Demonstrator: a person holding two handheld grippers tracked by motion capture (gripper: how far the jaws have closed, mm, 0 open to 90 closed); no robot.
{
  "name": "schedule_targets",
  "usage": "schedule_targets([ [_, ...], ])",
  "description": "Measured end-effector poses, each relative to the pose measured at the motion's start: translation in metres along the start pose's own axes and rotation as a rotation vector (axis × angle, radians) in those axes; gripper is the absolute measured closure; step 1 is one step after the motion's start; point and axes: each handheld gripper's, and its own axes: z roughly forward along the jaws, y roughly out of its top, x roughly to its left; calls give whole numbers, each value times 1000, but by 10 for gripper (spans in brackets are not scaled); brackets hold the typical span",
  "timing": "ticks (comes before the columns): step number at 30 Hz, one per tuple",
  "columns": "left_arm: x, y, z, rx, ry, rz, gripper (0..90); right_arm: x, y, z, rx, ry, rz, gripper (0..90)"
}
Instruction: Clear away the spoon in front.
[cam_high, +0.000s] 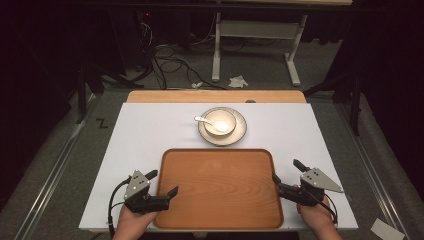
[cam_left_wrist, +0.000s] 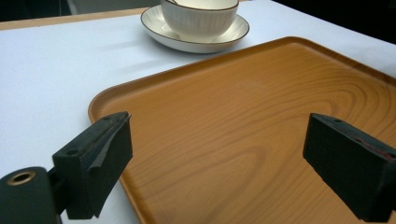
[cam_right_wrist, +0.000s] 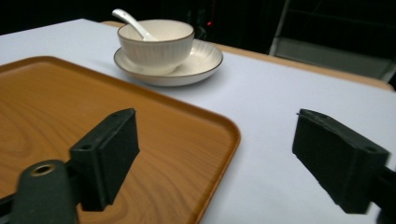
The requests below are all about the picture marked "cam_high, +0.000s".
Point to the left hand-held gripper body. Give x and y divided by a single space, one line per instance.
137 186

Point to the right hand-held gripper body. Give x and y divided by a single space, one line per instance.
315 181

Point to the person's right hand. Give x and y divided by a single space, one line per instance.
318 220

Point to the person's left hand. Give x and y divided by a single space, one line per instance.
131 225

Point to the white table mat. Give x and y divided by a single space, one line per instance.
143 133

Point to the brown wooden tray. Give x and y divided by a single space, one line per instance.
220 190

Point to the cream plate with dark rim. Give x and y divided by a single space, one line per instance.
240 130

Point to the white ceramic spoon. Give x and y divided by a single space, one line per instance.
221 126

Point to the black metal stand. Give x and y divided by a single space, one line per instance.
83 90
356 100

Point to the flat white paper sheet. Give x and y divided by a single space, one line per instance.
386 230

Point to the cream ceramic bowl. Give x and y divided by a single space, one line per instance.
220 116

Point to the small crumpled white paper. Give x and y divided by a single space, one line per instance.
196 85

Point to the light wooden table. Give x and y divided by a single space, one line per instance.
216 96

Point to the large crumpled white paper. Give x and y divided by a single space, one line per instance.
238 81

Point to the metal floor rail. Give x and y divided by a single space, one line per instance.
373 166
50 186

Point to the white metal desk frame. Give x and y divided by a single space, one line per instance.
256 29

